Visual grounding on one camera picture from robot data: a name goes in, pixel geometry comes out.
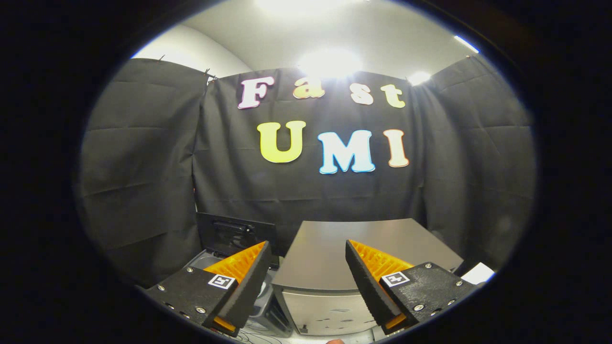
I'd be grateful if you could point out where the beige cabinet with dark top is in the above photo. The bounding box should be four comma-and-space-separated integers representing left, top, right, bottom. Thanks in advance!
271, 218, 464, 336

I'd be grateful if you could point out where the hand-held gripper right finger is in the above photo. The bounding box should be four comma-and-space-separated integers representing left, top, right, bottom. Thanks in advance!
344, 239, 481, 336

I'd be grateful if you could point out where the grey washing machine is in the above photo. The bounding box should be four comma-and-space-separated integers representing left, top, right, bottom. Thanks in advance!
184, 248, 295, 337

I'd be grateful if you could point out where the white paper sheet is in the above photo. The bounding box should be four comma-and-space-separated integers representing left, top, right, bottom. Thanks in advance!
460, 262, 496, 286

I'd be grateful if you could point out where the black backdrop cloth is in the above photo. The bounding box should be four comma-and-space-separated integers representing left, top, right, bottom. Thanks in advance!
74, 55, 536, 287

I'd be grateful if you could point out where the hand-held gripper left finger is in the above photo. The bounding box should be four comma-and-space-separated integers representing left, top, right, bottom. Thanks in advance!
143, 240, 273, 337

